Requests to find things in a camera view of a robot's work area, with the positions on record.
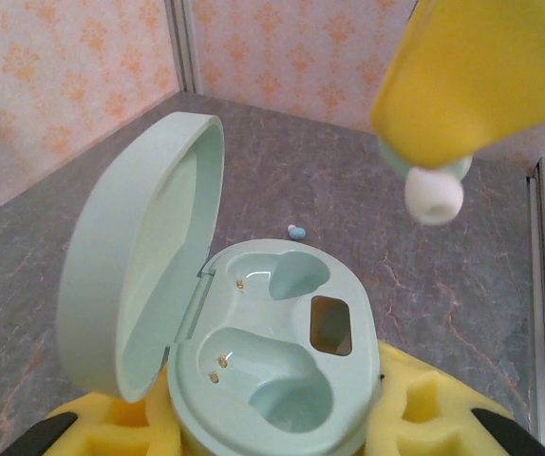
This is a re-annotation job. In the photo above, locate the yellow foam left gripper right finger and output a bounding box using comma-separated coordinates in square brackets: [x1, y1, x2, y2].
[365, 342, 545, 456]

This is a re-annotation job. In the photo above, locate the aluminium frame post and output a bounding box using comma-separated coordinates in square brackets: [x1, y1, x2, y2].
[165, 0, 203, 95]

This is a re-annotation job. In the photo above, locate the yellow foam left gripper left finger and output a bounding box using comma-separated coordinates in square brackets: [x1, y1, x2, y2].
[13, 368, 186, 456]

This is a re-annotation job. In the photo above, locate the mint green earbud charging case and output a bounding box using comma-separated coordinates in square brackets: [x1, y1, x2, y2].
[56, 111, 381, 456]

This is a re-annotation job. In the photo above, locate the mint earbud with white tip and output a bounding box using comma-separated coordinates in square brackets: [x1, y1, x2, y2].
[379, 140, 474, 224]

